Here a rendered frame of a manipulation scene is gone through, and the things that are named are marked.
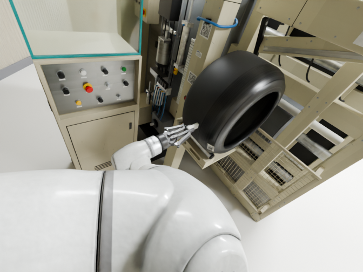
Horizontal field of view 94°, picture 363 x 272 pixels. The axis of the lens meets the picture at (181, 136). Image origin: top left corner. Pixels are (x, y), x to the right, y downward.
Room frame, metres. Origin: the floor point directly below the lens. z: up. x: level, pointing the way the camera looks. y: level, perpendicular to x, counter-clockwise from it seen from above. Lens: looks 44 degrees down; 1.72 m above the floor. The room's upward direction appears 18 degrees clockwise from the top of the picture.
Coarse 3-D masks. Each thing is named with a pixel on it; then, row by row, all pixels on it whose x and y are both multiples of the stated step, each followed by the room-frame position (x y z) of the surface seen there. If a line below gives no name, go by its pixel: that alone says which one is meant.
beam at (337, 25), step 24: (264, 0) 1.20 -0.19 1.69; (288, 0) 1.12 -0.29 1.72; (312, 0) 1.05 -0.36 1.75; (336, 0) 1.00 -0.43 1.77; (360, 0) 0.95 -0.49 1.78; (288, 24) 1.08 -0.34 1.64; (312, 24) 1.01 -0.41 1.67; (336, 24) 0.96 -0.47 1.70; (360, 24) 0.91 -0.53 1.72; (360, 48) 0.87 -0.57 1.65
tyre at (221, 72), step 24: (216, 72) 0.81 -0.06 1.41; (240, 72) 0.79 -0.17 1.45; (264, 72) 0.81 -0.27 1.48; (192, 96) 0.77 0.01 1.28; (216, 96) 0.71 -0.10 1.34; (240, 96) 0.70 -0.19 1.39; (264, 96) 0.78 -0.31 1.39; (192, 120) 0.72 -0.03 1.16; (216, 120) 0.65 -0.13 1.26; (240, 120) 1.09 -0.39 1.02; (264, 120) 0.98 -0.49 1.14; (216, 144) 0.65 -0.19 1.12
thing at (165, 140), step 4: (164, 132) 0.57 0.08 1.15; (168, 132) 0.58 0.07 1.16; (156, 136) 0.53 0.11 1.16; (160, 136) 0.52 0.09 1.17; (164, 136) 0.53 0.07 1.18; (168, 136) 0.56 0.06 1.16; (160, 140) 0.50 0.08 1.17; (164, 140) 0.51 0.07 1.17; (168, 140) 0.53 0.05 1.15; (172, 140) 0.54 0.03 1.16; (176, 140) 0.56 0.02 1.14; (164, 144) 0.50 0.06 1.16; (168, 144) 0.51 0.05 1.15; (172, 144) 0.52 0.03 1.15; (164, 148) 0.49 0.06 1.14
